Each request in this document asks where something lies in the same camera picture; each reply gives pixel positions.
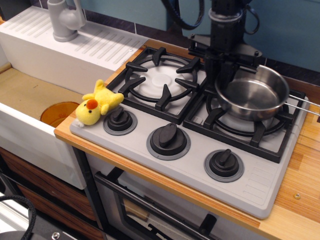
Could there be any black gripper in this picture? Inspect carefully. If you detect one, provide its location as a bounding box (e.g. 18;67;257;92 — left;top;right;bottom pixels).
188;7;262;90

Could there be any stainless steel pan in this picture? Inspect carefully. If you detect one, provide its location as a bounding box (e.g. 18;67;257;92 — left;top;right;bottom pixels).
214;65;319;122

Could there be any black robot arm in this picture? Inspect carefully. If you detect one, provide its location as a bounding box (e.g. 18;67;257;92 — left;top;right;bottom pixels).
188;0;263;90

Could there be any grey toy stove top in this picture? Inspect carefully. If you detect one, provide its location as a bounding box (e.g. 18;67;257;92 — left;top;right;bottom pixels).
69;46;311;220

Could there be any black middle stove knob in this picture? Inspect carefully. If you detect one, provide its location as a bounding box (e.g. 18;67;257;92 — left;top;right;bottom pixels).
146;122;191;161

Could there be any black stove knob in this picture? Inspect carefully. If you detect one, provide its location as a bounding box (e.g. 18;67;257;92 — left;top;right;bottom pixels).
103;107;138;136
146;122;191;161
204;149;245;183

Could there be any black right stove knob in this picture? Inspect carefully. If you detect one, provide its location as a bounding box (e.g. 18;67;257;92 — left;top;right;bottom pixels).
204;149;245;183

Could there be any black left stove knob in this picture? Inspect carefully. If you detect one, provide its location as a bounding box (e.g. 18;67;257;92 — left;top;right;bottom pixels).
103;107;138;136

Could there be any black left burner grate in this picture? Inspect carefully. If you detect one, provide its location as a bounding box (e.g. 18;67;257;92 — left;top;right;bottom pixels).
107;47;206;125

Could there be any black burner grate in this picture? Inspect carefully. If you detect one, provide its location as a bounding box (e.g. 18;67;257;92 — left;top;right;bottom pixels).
183;80;307;163
107;47;206;125

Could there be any black right burner grate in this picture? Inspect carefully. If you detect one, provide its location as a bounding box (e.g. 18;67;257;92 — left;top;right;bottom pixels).
183;80;307;163

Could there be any yellow stuffed duck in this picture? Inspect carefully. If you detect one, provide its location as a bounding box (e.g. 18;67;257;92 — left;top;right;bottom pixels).
75;79;125;128

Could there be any grey toy faucet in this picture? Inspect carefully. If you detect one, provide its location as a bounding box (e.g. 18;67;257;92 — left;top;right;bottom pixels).
47;0;86;43

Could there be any white toy sink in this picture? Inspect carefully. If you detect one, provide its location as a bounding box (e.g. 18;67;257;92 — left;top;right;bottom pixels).
0;6;147;190

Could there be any wooden drawer front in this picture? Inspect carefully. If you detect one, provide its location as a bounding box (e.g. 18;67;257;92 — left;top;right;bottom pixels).
0;148;106;240

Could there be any oven door with handle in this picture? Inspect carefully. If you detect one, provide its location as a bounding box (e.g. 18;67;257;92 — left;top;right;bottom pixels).
93;166;251;240

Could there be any black braided cable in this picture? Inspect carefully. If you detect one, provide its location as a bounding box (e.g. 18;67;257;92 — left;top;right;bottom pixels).
0;194;37;240

